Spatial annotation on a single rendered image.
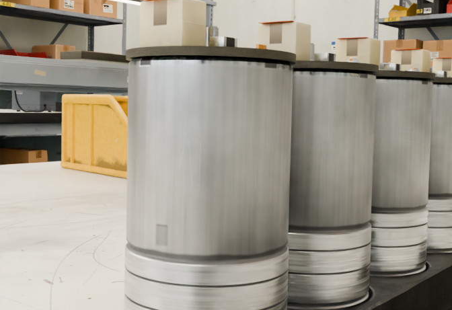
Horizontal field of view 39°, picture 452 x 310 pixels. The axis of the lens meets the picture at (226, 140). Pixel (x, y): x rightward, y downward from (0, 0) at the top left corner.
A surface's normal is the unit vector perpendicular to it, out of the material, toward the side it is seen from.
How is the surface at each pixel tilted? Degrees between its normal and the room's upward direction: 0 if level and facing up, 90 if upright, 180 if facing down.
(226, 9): 90
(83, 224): 0
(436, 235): 90
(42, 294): 0
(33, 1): 90
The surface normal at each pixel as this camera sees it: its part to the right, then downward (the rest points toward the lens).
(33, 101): -0.36, 0.04
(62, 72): 0.77, 0.05
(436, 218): 0.07, 0.06
